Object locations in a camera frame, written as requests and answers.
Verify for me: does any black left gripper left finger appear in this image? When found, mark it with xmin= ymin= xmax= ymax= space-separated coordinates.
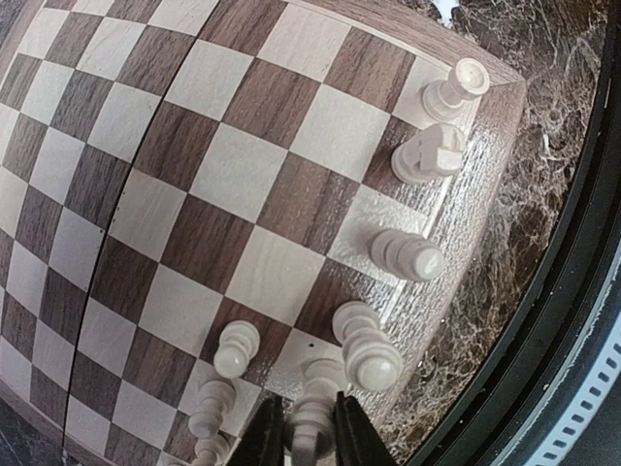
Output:
xmin=226 ymin=395 xmax=284 ymax=466

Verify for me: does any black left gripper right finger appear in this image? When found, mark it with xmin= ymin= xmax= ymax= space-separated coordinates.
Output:
xmin=334 ymin=391 xmax=398 ymax=466

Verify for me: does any white chess pawn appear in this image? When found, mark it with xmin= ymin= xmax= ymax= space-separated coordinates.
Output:
xmin=190 ymin=434 xmax=231 ymax=466

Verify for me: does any white chess piece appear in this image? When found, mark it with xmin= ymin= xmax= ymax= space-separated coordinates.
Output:
xmin=332 ymin=301 xmax=404 ymax=392
xmin=369 ymin=229 xmax=445 ymax=283

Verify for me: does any white chess knight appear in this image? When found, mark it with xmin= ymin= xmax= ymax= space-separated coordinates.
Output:
xmin=391 ymin=123 xmax=466 ymax=184

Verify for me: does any white rook corner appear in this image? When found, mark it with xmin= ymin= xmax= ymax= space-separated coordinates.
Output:
xmin=421 ymin=57 xmax=491 ymax=122

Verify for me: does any wooden chess board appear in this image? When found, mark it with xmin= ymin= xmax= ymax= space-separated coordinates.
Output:
xmin=1 ymin=1 xmax=526 ymax=465

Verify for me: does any black front rail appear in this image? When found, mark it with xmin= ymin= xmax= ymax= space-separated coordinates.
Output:
xmin=407 ymin=0 xmax=621 ymax=466

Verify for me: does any white slotted cable duct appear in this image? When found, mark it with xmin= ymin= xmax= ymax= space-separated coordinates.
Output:
xmin=495 ymin=319 xmax=620 ymax=465

